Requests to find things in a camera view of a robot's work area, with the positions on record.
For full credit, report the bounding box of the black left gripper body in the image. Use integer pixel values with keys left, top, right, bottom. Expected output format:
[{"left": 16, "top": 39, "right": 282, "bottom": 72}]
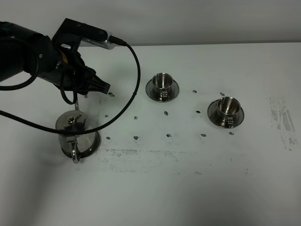
[{"left": 50, "top": 45, "right": 96, "bottom": 94}]

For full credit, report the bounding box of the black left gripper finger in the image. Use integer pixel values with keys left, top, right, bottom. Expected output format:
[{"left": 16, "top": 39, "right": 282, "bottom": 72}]
[{"left": 84, "top": 73, "right": 110, "bottom": 94}]

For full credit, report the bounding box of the stainless steel teapot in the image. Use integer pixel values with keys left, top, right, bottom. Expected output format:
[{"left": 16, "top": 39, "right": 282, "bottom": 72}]
[{"left": 55, "top": 103, "right": 92, "bottom": 164}]

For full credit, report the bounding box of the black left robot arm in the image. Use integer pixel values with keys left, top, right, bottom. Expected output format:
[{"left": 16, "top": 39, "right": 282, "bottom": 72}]
[{"left": 0, "top": 19, "right": 110, "bottom": 95}]

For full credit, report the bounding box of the steel teapot trivet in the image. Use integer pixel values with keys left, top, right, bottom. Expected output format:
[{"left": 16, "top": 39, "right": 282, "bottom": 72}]
[{"left": 58, "top": 132, "right": 101, "bottom": 158}]

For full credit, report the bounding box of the left stainless steel teacup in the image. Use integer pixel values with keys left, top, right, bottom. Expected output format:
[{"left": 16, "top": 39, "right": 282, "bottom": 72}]
[{"left": 151, "top": 73, "right": 173, "bottom": 97}]

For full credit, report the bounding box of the stainless steel teacup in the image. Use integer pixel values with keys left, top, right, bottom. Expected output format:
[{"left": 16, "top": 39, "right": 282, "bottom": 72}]
[
  {"left": 217, "top": 97, "right": 241, "bottom": 126},
  {"left": 151, "top": 73, "right": 173, "bottom": 97}
]

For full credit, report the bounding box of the left stainless steel saucer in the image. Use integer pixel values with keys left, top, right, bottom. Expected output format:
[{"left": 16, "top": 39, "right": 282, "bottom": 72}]
[{"left": 145, "top": 73, "right": 179, "bottom": 103}]

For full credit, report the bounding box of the stainless steel saucer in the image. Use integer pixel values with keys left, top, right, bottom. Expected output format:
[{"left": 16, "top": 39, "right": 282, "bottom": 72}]
[
  {"left": 145, "top": 73, "right": 179, "bottom": 103},
  {"left": 207, "top": 97, "right": 245, "bottom": 129}
]

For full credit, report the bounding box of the right stainless steel saucer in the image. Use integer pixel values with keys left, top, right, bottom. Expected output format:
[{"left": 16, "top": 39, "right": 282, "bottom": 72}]
[{"left": 207, "top": 97, "right": 245, "bottom": 129}]

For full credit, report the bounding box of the right stainless steel teacup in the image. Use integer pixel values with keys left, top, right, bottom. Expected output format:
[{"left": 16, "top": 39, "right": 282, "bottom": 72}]
[{"left": 217, "top": 97, "right": 241, "bottom": 126}]

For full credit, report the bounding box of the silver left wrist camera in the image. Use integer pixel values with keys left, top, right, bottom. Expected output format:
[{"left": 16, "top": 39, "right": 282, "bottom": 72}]
[{"left": 81, "top": 29, "right": 116, "bottom": 50}]

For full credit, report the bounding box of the black left camera bracket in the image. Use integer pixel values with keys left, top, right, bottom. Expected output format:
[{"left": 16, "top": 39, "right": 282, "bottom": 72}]
[{"left": 52, "top": 18, "right": 88, "bottom": 52}]

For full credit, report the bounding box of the black left camera cable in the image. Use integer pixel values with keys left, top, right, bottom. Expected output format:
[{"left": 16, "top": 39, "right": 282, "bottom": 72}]
[{"left": 0, "top": 36, "right": 142, "bottom": 135}]

